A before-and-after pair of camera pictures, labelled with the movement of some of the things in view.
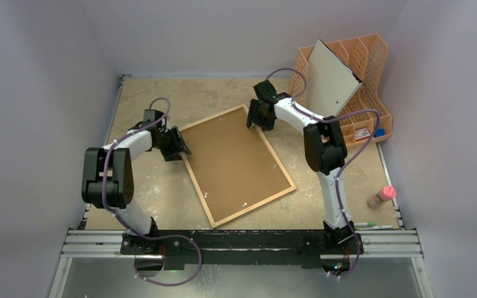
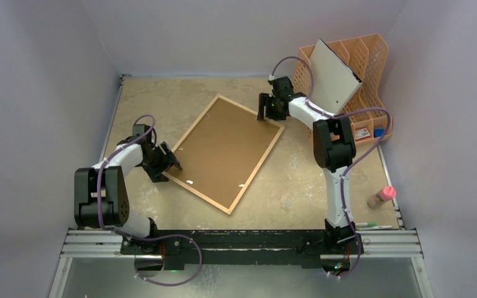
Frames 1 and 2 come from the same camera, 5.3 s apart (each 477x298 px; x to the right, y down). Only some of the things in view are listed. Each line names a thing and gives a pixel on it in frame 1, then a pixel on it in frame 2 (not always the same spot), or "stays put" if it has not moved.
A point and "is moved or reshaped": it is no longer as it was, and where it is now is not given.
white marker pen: (377, 227) stays put
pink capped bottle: (386, 194) stays put
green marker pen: (364, 224) stays put
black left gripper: (178, 146) → (168, 161)
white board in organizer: (330, 84) stays put
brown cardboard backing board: (233, 164) is moved or reshaped
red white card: (361, 134) stays put
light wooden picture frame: (228, 112) → (179, 177)
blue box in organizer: (379, 132) stays put
